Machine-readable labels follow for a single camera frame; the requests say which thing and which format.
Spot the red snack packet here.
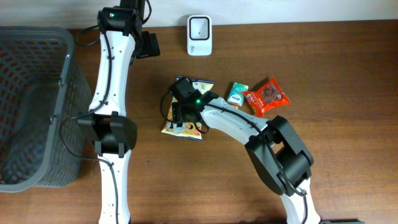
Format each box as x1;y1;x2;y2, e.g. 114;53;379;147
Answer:
243;77;291;118

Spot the white barcode scanner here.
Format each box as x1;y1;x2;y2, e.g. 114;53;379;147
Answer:
187;15;213;56

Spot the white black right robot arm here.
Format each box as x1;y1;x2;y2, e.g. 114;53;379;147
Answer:
169;77;321;223

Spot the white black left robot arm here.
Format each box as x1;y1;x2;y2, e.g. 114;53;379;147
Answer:
78;0;160;223

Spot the grey plastic mesh basket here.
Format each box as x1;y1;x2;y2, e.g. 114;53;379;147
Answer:
1;26;92;193

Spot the green tissue pack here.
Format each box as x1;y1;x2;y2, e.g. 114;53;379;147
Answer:
227;82;249;106

